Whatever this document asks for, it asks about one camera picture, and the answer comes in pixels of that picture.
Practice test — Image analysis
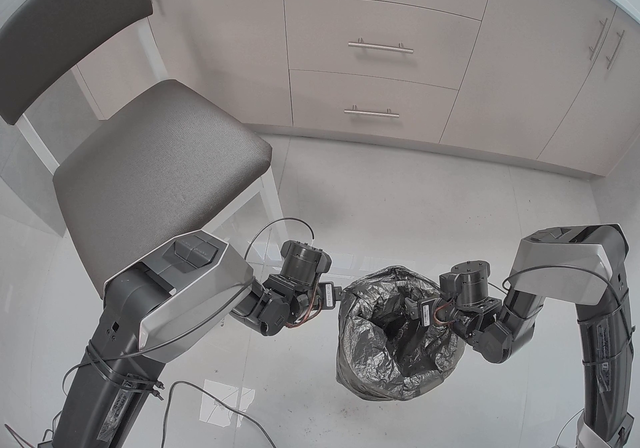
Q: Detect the black plastic bag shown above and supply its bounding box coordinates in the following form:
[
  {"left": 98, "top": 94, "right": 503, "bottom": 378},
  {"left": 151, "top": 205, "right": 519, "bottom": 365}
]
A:
[{"left": 333, "top": 264, "right": 467, "bottom": 403}]

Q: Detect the grey padded chair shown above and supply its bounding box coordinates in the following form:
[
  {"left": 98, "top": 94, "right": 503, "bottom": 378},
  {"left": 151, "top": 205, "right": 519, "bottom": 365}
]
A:
[{"left": 0, "top": 0, "right": 283, "bottom": 298}]

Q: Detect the beige chest of drawers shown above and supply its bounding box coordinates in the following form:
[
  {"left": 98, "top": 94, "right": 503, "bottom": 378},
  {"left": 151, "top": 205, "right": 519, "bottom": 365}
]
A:
[{"left": 74, "top": 0, "right": 634, "bottom": 181}]

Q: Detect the black cable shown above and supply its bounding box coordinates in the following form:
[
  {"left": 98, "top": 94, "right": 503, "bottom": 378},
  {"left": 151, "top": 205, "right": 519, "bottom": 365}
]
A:
[
  {"left": 502, "top": 263, "right": 624, "bottom": 325},
  {"left": 244, "top": 218, "right": 316, "bottom": 258},
  {"left": 61, "top": 281, "right": 254, "bottom": 400},
  {"left": 164, "top": 380, "right": 269, "bottom": 448}
]

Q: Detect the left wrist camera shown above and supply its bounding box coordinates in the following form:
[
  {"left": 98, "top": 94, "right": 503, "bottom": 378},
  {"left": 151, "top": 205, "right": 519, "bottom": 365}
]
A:
[{"left": 320, "top": 280, "right": 346, "bottom": 311}]

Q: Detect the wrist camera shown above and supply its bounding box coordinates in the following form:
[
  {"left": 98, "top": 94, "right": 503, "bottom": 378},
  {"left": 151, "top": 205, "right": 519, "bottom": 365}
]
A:
[
  {"left": 405, "top": 297, "right": 444, "bottom": 331},
  {"left": 320, "top": 280, "right": 346, "bottom": 311}
]

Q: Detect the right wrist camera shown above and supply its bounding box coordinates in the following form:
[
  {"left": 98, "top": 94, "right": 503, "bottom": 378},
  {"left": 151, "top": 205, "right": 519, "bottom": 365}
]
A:
[{"left": 405, "top": 297, "right": 444, "bottom": 331}]

